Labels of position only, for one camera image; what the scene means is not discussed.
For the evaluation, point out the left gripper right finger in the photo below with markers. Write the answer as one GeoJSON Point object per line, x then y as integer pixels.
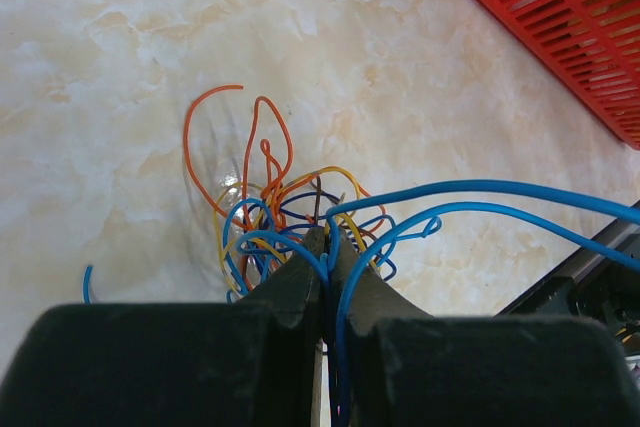
{"type": "Point", "coordinates": [409, 368]}

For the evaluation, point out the red plastic basket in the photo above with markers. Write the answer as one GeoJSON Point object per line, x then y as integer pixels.
{"type": "Point", "coordinates": [592, 46]}

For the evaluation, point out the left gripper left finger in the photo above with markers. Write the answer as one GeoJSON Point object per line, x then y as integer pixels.
{"type": "Point", "coordinates": [255, 362]}

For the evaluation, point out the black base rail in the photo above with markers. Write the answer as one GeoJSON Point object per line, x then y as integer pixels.
{"type": "Point", "coordinates": [589, 285]}

